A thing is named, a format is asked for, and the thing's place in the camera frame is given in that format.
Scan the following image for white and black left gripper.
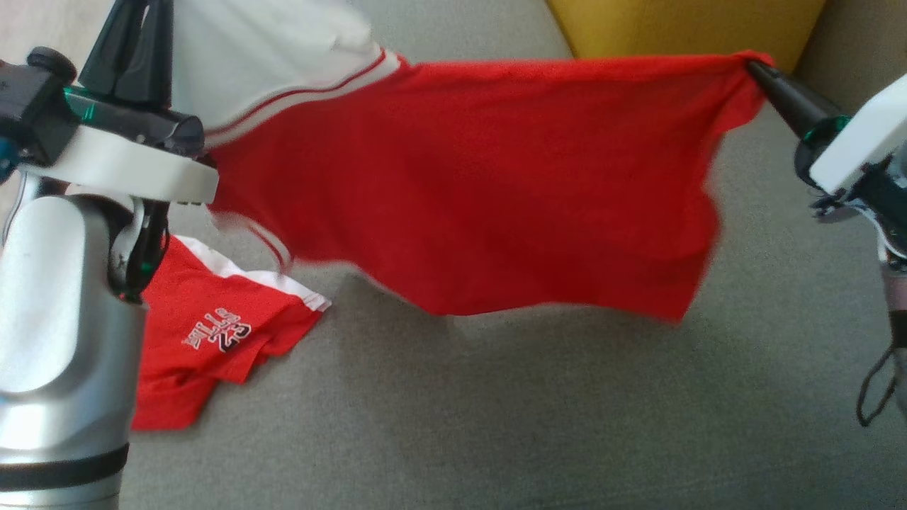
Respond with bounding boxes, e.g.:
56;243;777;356
18;0;220;206

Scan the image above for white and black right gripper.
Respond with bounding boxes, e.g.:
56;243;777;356
746;59;907;197

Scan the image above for red shirt with white sleeves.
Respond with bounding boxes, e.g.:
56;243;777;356
170;0;774;323

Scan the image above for red printed shorts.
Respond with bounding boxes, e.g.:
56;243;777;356
131;235;332;431

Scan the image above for yellow cushion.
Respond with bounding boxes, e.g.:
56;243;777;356
546;0;828;61

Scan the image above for grey fabric sofa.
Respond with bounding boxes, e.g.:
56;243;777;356
117;0;907;510

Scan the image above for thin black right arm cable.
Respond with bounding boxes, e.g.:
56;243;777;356
856;344;902;428

